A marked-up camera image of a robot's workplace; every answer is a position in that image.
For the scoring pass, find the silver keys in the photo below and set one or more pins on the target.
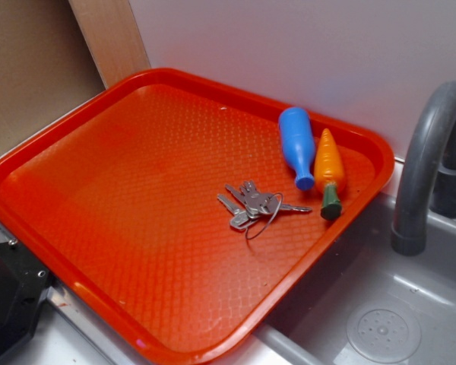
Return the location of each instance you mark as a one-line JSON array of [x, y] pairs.
[[254, 211]]

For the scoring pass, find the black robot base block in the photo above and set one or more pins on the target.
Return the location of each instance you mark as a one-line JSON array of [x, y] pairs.
[[24, 283]]

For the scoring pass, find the blue toy bottle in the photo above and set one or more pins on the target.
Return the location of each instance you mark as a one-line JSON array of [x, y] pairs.
[[298, 145]]

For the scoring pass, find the orange toy carrot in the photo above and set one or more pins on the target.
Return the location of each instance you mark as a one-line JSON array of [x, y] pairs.
[[330, 176]]

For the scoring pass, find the grey toy sink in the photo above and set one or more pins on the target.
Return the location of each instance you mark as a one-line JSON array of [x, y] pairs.
[[363, 303]]

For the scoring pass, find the wooden board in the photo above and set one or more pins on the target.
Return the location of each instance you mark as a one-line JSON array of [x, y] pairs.
[[113, 38]]

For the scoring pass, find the grey toy faucet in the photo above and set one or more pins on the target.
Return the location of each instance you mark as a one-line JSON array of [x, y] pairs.
[[428, 178]]

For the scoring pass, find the brown cardboard panel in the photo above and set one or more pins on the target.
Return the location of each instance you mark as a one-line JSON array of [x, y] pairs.
[[46, 69]]

